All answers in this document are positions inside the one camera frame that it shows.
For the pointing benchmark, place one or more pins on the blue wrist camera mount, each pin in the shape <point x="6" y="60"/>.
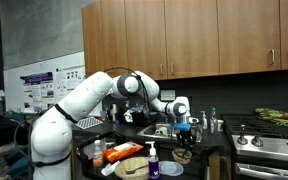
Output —
<point x="181" y="127"/>

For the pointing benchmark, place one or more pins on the stainless steel sink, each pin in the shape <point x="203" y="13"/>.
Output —
<point x="165" y="131"/>

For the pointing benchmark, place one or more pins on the green cap spray bottle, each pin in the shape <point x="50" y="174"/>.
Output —
<point x="213" y="121"/>

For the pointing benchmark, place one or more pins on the dark plastic fork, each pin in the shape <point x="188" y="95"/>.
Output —
<point x="134" y="170"/>

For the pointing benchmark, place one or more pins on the purple wall poster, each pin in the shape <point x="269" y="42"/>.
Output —
<point x="38" y="92"/>

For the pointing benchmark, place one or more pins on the purple hand sanitizer pump bottle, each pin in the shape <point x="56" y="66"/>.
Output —
<point x="153" y="162"/>

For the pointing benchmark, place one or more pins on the orange drink bottle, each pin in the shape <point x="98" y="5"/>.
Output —
<point x="98" y="154"/>

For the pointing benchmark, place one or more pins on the clear soap dispenser bottle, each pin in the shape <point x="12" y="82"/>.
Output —
<point x="204" y="120"/>

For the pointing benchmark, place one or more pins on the black white checkerboard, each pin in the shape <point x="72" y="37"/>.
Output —
<point x="88" y="123"/>

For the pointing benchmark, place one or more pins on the seated person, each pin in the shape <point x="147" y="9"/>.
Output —
<point x="10" y="132"/>

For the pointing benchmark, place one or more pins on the black coffee machine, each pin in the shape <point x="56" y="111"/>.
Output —
<point x="139" y="115"/>

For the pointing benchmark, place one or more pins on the small bowl with orange contents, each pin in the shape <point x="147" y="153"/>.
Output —
<point x="182" y="160"/>

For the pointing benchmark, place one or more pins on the green patterned oven mitt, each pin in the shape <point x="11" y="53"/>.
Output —
<point x="280" y="118"/>

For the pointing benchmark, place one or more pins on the stainless steel gas stove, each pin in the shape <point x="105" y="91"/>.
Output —
<point x="260" y="148"/>

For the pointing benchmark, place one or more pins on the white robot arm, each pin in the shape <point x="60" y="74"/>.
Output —
<point x="51" y="138"/>

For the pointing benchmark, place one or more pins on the clear plastic container lid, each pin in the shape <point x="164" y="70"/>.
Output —
<point x="170" y="168"/>

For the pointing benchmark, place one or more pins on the woven wicker basket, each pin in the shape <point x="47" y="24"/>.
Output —
<point x="132" y="168"/>

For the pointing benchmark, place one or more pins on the white wall outlet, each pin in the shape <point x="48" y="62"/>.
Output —
<point x="167" y="95"/>

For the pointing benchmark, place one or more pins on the orange red snack bag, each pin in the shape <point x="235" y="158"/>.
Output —
<point x="121" y="151"/>

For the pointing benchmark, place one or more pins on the white crumpled napkin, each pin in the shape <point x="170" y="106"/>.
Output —
<point x="109" y="168"/>

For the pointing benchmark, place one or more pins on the black utility cart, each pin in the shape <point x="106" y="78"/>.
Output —
<point x="195" y="170"/>

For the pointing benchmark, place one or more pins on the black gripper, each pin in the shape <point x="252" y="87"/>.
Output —
<point x="186" y="137"/>

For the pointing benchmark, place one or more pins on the wooden upper cabinets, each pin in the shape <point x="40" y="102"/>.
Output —
<point x="173" y="39"/>

